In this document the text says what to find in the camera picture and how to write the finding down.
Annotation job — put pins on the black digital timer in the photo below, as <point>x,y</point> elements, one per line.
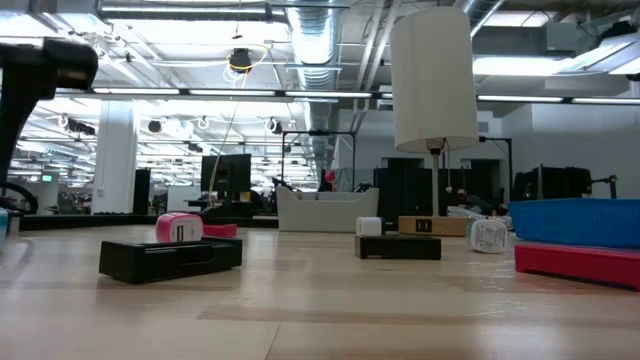
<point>397,247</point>

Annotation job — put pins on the red digital timer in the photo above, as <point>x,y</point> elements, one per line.
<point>575,262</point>
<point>220,231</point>

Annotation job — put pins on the pink white cube charger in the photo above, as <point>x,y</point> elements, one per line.
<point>175,227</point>

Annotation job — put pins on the large black tray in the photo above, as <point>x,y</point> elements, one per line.
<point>165,260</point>

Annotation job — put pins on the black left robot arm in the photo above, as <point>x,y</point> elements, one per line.
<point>30,75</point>

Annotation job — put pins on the red background object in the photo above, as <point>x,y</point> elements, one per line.
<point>330,179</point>

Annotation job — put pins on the white plastic bin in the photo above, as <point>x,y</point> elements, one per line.
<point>325,212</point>

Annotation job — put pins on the black monitor on stand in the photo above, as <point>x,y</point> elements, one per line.
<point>225,172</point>

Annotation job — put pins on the white shade table lamp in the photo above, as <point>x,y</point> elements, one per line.
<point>432,80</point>

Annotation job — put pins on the person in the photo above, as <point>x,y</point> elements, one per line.
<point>470,201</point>

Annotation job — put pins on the tall black cabinet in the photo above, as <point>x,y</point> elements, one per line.
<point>141,190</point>

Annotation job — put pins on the white building column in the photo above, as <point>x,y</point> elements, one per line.
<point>115,155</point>

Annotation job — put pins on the black equipment rack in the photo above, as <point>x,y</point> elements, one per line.
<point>550,182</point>

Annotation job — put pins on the blue plastic basket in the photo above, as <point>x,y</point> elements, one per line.
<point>575,222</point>

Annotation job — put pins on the green exit sign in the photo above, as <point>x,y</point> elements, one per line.
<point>47,177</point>

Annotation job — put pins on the black partition wall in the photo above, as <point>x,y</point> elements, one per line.
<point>410,190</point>

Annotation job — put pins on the long ceiling light rail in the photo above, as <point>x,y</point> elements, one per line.
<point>230,92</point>

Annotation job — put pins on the silver ventilation duct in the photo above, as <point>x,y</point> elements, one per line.
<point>312,40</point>

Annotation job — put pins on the black aluminium table frame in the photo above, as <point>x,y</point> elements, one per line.
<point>75,220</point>

